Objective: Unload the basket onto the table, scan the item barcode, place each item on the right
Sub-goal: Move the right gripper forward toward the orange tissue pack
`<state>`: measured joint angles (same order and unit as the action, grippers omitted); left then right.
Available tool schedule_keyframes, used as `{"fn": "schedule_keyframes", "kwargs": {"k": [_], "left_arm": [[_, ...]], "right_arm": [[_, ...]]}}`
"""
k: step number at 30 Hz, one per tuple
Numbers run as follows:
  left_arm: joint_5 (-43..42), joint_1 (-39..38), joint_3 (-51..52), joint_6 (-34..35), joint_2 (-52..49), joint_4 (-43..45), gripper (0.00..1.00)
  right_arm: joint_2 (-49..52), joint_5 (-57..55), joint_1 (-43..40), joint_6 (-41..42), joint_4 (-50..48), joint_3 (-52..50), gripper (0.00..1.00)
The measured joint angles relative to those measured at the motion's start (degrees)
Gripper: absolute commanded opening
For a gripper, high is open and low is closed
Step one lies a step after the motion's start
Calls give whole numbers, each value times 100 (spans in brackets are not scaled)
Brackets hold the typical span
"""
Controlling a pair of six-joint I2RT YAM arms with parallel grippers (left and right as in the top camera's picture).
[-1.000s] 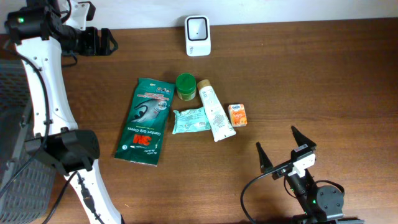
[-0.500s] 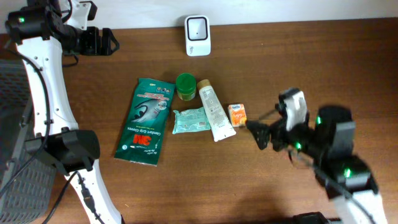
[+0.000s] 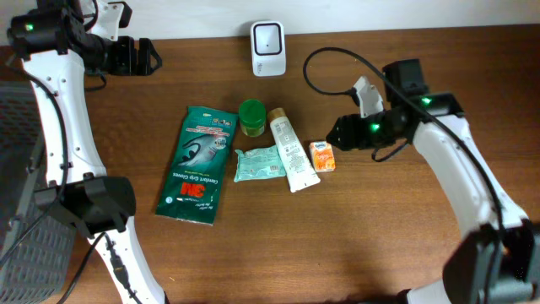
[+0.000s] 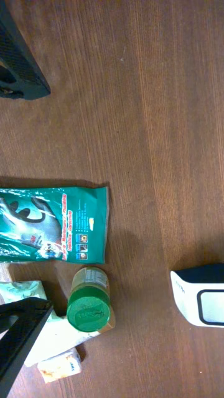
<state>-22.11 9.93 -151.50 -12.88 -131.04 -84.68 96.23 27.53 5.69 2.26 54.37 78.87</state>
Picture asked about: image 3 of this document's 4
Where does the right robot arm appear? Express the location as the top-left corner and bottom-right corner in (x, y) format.
(327, 59), (539, 303)

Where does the black right camera cable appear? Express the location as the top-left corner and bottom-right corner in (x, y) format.
(302, 46), (505, 304)

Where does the orange Kleenex tissue pack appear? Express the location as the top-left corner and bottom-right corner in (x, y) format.
(309, 141), (336, 172)

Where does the green 3M gloves packet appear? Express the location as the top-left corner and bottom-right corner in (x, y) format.
(155, 106), (238, 225)

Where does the grey plastic mesh basket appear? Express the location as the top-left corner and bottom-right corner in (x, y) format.
(0, 80), (77, 304)

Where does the white cream tube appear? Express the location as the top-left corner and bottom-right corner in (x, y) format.
(267, 107), (321, 193)

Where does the light green wipes pack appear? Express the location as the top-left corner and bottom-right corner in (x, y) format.
(234, 145), (286, 182)

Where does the green lidded jar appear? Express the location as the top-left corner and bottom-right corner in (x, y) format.
(239, 99), (267, 137)

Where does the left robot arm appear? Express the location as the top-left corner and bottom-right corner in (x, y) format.
(7, 1), (167, 303)

